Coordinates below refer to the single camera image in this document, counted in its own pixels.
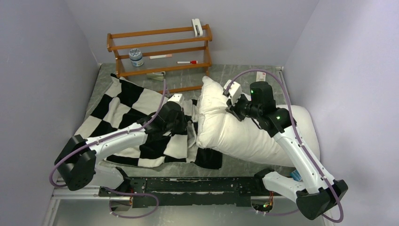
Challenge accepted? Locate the white pillow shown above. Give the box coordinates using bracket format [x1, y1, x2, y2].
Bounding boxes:
[195, 75, 321, 168]

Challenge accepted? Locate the black white checkered pillowcase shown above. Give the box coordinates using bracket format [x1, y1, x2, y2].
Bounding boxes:
[74, 73, 224, 170]

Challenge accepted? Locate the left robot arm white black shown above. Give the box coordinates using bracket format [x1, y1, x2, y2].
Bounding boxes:
[55, 101, 187, 191]

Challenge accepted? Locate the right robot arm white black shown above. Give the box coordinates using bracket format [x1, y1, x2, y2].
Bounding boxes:
[223, 81, 348, 220]

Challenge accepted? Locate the blue pillow tag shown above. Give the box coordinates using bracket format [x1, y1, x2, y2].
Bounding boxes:
[290, 170, 302, 182]

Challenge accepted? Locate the white marker red cap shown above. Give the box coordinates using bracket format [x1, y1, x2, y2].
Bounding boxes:
[176, 60, 198, 65]

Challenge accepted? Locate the green white stapler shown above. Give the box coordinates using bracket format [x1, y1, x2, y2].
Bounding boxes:
[147, 72, 166, 81]

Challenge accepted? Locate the wooden shelf rack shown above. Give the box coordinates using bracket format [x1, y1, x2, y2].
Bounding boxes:
[106, 24, 213, 78]

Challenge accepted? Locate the small white green box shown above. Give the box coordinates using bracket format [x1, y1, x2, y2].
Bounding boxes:
[256, 72, 266, 81]

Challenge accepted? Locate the white marker pink cap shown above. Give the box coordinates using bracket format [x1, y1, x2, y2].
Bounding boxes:
[149, 54, 172, 59]

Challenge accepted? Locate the blue white round jar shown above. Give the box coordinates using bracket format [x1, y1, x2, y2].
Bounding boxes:
[128, 48, 144, 67]

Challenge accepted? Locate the white clip on rack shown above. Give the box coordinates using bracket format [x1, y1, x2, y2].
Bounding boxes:
[192, 18, 203, 37]

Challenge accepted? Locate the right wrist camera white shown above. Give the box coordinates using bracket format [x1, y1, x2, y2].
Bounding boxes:
[223, 80, 242, 106]

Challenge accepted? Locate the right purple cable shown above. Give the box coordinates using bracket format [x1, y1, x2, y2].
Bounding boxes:
[223, 68, 345, 224]

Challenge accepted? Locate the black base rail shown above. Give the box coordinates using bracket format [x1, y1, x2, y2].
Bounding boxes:
[98, 176, 284, 209]

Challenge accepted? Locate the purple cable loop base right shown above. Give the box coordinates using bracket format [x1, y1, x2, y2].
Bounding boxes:
[252, 203, 299, 217]

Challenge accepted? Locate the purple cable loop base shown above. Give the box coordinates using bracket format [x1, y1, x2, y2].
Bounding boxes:
[252, 203, 299, 217]
[108, 190, 160, 219]

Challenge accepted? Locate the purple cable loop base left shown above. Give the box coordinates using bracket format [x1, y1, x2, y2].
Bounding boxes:
[108, 190, 160, 219]

